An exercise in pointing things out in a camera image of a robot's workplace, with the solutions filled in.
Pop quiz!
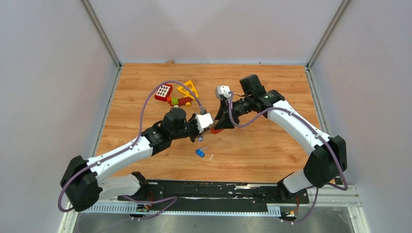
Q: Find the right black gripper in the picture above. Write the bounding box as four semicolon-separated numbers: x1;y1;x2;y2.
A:
213;95;253;130

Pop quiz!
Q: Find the metal keyring holder red handle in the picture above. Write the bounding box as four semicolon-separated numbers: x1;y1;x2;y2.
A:
197;128;223;142

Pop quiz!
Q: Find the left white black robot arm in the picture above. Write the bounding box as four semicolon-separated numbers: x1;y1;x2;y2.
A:
58;107;214;212

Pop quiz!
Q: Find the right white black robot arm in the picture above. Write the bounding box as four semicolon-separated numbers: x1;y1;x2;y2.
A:
214;74;348;203

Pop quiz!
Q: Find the red toy brick car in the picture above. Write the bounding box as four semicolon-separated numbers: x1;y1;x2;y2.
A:
167;97;193;107

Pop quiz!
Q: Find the green toy brick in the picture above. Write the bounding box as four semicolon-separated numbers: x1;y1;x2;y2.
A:
171;98;179;106

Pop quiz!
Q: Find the red window toy brick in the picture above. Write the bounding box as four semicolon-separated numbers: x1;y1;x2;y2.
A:
154;84;173;102

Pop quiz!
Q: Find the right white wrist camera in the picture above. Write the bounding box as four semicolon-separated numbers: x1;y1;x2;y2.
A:
215;85;231;100

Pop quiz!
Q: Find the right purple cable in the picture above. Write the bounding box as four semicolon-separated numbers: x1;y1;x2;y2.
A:
227;91;349;225

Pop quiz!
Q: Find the purple cable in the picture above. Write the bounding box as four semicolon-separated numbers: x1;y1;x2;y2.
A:
58;80;206;222
227;91;349;225

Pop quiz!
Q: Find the yellow triangular toy frame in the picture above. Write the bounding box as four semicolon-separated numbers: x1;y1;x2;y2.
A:
177;80;199;100

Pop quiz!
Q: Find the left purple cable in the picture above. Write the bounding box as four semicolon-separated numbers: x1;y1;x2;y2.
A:
58;80;206;222

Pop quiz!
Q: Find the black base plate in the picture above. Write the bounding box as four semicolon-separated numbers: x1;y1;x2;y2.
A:
130;180;309;212

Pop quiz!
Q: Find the white slotted cable duct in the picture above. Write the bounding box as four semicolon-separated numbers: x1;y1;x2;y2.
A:
83;202;281;217

